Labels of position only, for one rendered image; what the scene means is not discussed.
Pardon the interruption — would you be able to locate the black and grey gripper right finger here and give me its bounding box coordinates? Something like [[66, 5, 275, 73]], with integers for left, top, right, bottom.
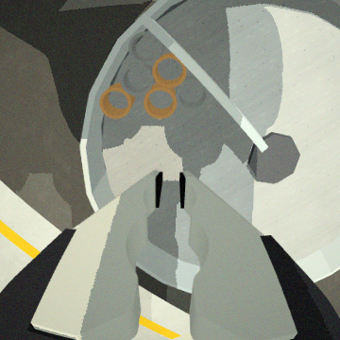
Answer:
[[179, 171, 340, 340]]

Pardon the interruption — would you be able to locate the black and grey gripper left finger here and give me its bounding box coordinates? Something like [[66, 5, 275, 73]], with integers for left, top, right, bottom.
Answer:
[[0, 170, 162, 340]]

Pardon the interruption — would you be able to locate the grey metal sleeve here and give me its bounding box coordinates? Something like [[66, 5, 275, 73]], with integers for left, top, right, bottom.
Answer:
[[176, 76, 210, 111], [120, 61, 155, 96], [128, 31, 164, 64]]

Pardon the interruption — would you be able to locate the bronze bushing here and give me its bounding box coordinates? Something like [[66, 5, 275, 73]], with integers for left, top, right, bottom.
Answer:
[[144, 83, 177, 119], [99, 83, 135, 119], [152, 53, 187, 88]]

